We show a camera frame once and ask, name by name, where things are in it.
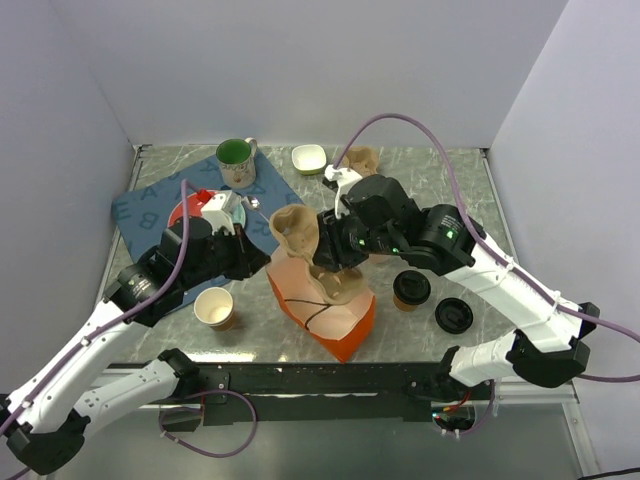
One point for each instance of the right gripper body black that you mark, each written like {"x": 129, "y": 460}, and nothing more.
{"x": 347, "y": 240}

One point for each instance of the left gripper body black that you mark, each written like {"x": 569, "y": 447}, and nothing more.
{"x": 228, "y": 255}

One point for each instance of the cardboard cup carrier tray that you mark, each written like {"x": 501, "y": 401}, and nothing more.
{"x": 296, "y": 229}

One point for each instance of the brown paper cup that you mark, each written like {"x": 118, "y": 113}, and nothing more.
{"x": 214, "y": 307}
{"x": 409, "y": 304}

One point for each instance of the black coffee cup lid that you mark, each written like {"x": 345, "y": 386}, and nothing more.
{"x": 411, "y": 283}

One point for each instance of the orange paper bag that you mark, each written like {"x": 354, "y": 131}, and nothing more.
{"x": 340, "y": 329}

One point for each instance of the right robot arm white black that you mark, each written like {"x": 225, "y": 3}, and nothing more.
{"x": 374, "y": 216}

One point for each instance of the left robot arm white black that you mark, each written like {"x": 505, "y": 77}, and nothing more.
{"x": 47, "y": 420}

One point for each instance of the metal spoon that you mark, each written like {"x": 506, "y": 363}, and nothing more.
{"x": 254, "y": 205}

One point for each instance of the blue letter placemat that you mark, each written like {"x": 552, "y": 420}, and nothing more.
{"x": 143, "y": 213}

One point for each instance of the small white green bowl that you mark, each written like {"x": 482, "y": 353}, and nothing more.
{"x": 309, "y": 159}

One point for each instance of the green inside ceramic mug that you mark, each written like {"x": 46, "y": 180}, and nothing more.
{"x": 236, "y": 159}

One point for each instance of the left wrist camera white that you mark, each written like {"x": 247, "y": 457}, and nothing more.
{"x": 218, "y": 209}

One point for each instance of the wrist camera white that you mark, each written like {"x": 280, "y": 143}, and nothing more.
{"x": 218, "y": 209}
{"x": 340, "y": 180}

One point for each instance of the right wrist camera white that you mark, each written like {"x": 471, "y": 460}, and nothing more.
{"x": 340, "y": 180}

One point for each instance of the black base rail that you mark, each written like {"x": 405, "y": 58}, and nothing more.
{"x": 321, "y": 391}

